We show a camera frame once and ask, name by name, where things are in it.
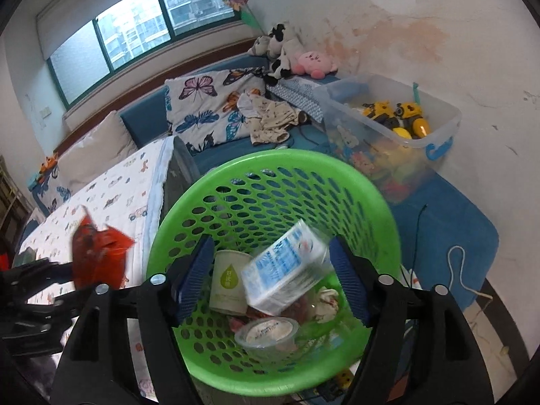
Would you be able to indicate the window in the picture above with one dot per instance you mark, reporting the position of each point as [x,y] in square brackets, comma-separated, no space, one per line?
[126,29]

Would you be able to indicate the yellow black toy vehicle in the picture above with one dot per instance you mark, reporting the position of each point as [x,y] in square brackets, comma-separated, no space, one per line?
[413,120]
[379,112]

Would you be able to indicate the pink snack wrapper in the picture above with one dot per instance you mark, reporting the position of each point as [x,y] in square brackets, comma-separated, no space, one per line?
[301,306]

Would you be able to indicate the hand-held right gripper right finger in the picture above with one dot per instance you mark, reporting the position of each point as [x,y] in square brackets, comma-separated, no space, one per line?
[350,278]

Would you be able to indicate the pile of colourful toys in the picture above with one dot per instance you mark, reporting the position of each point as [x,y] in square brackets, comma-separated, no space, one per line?
[379,164]

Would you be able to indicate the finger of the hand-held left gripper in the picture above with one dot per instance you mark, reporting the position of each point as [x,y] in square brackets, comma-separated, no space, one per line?
[46,272]
[63,301]

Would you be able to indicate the white paper cup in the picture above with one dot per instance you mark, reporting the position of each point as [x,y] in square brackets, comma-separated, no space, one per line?
[228,282]

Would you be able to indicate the black white cow plush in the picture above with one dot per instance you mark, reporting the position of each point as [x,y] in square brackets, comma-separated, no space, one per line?
[284,50]

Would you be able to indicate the beige cushion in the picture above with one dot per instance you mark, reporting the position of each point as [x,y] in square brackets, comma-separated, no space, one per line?
[97,152]

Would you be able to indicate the patterned folded cloth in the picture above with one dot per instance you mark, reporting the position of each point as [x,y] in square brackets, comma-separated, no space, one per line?
[295,93]

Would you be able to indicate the grey white plush toy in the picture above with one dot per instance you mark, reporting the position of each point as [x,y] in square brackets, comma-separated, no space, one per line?
[258,45]

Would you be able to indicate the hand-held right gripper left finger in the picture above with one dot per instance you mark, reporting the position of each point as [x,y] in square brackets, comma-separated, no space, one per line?
[198,270]

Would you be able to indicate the white wall socket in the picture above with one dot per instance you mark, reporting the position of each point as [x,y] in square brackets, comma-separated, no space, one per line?
[45,113]

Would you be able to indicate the blue sofa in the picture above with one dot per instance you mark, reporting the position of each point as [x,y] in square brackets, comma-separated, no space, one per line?
[443,219]

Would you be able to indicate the green plastic basket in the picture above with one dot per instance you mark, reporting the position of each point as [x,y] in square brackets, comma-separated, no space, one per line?
[270,168]

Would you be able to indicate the white blue milk carton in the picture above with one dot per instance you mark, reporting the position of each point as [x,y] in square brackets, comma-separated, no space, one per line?
[282,270]

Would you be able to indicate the butterfly print pillow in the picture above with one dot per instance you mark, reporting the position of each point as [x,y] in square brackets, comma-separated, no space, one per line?
[202,109]
[55,194]

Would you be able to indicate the pink plush toy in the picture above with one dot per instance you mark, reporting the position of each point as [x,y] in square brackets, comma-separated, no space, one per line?
[314,63]

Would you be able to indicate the red orange snack wrapper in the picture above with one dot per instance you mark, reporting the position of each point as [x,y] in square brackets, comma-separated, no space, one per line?
[101,253]

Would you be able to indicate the clear plastic storage box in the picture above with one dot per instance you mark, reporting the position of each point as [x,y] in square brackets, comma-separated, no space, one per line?
[438,126]

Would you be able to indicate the white tissue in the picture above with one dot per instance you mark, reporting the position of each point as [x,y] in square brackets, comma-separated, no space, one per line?
[327,303]

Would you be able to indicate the car print tablecloth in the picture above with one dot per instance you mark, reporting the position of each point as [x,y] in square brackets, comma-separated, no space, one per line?
[114,194]

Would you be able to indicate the beige printed baby garment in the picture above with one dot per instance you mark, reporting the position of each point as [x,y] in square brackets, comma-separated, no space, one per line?
[274,120]

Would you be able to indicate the clear labelled pudding cup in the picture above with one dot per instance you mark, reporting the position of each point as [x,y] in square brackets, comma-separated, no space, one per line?
[265,331]

